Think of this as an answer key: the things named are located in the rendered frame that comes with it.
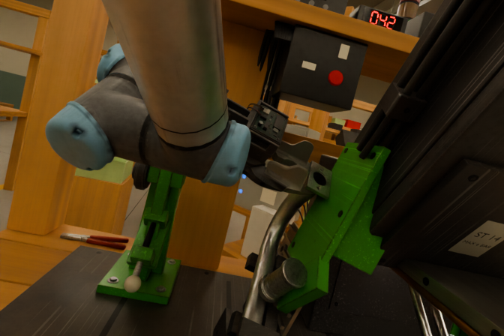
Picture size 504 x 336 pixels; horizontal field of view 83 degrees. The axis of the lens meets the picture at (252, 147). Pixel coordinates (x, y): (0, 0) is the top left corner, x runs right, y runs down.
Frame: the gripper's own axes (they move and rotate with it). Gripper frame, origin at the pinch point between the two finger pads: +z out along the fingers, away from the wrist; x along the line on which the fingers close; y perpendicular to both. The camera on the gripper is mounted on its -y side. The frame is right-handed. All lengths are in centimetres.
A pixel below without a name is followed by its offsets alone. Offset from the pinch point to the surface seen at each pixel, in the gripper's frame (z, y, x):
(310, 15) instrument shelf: -12.3, 10.9, 32.2
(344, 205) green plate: 2.9, 6.3, -6.1
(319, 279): 3.0, 2.2, -15.3
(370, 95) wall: 403, -469, 1002
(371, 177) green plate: 3.4, 10.8, -3.8
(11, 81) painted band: -681, -799, 506
